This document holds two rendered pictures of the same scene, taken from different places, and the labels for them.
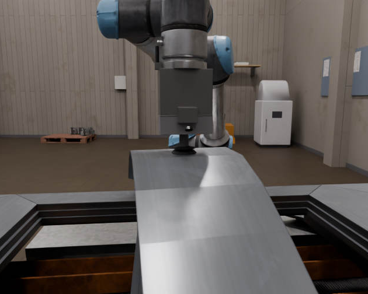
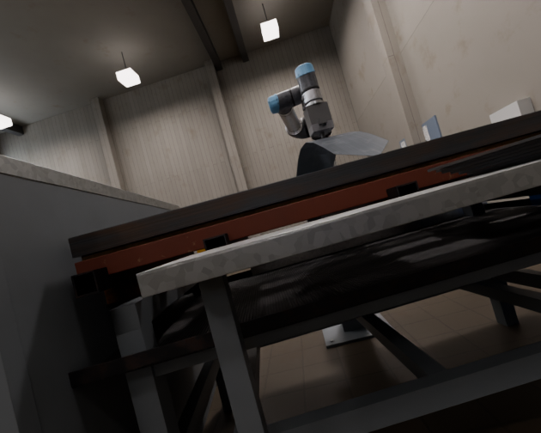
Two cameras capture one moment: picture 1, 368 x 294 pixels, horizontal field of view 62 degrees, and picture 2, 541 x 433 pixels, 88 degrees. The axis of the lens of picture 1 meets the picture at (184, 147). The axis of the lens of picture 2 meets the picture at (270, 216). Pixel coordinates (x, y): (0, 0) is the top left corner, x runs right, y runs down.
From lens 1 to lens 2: 0.72 m
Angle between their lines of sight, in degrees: 12
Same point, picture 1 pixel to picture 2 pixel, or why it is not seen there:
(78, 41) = (199, 189)
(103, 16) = (271, 102)
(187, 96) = (319, 114)
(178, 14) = (307, 84)
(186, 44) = (313, 94)
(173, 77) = (312, 108)
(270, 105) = not seen: hidden behind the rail
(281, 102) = not seen: hidden behind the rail
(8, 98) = not seen: hidden behind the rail
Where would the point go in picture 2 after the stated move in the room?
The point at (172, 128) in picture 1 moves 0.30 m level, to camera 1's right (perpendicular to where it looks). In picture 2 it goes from (317, 128) to (396, 105)
